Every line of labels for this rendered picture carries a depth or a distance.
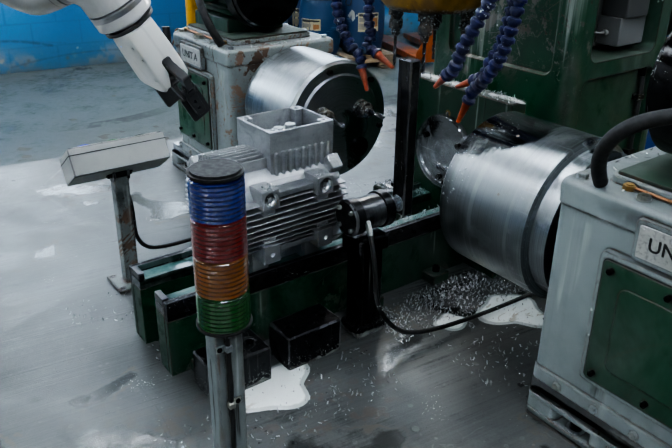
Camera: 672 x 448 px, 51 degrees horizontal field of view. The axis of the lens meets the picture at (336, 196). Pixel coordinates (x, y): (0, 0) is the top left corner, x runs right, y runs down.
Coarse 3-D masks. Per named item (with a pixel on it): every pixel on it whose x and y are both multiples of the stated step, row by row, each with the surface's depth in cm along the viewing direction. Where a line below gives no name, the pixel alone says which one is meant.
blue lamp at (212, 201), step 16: (192, 192) 72; (208, 192) 71; (224, 192) 72; (240, 192) 73; (192, 208) 73; (208, 208) 72; (224, 208) 72; (240, 208) 74; (208, 224) 73; (224, 224) 73
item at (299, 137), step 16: (272, 112) 117; (288, 112) 119; (304, 112) 119; (240, 128) 114; (256, 128) 110; (272, 128) 118; (288, 128) 114; (304, 128) 110; (320, 128) 112; (240, 144) 115; (256, 144) 111; (272, 144) 108; (288, 144) 109; (304, 144) 111; (320, 144) 113; (272, 160) 109; (288, 160) 110; (304, 160) 112; (320, 160) 114
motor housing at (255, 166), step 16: (240, 160) 108; (256, 160) 108; (256, 176) 108; (272, 176) 109; (288, 176) 111; (304, 176) 112; (336, 176) 115; (288, 192) 108; (304, 192) 110; (336, 192) 114; (256, 208) 106; (288, 208) 109; (304, 208) 111; (320, 208) 113; (256, 224) 105; (272, 224) 108; (288, 224) 110; (304, 224) 112; (336, 224) 116; (256, 240) 107; (288, 240) 111; (304, 240) 113
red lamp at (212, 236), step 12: (192, 228) 75; (204, 228) 73; (216, 228) 73; (228, 228) 74; (240, 228) 75; (192, 240) 76; (204, 240) 74; (216, 240) 74; (228, 240) 74; (240, 240) 75; (192, 252) 77; (204, 252) 74; (216, 252) 74; (228, 252) 74; (240, 252) 76
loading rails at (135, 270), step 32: (416, 224) 130; (160, 256) 116; (192, 256) 119; (288, 256) 119; (320, 256) 118; (384, 256) 128; (416, 256) 133; (448, 256) 139; (160, 288) 114; (192, 288) 109; (256, 288) 112; (288, 288) 116; (320, 288) 121; (384, 288) 130; (160, 320) 107; (192, 320) 107; (256, 320) 114; (192, 352) 109
